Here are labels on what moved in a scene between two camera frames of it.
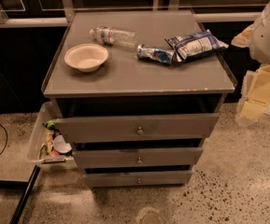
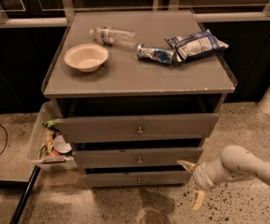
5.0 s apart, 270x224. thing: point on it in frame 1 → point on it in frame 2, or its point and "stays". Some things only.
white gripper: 269,37 → 200,175
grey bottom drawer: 136,178 stays
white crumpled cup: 61,146 stays
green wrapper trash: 51,124 stays
